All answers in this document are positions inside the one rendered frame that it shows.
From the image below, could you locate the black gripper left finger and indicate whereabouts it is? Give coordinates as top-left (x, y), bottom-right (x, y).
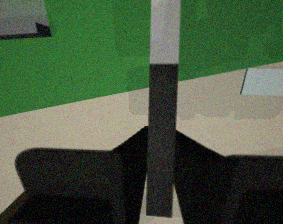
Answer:
top-left (15, 126), bottom-right (148, 224)

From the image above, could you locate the green mat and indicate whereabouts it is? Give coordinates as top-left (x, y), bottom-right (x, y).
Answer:
top-left (0, 0), bottom-right (283, 117)

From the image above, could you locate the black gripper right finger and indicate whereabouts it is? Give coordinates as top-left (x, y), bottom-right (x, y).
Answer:
top-left (174, 130), bottom-right (283, 224)

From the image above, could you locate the red putter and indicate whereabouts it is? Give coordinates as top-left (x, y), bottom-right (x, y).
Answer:
top-left (146, 0), bottom-right (181, 218)

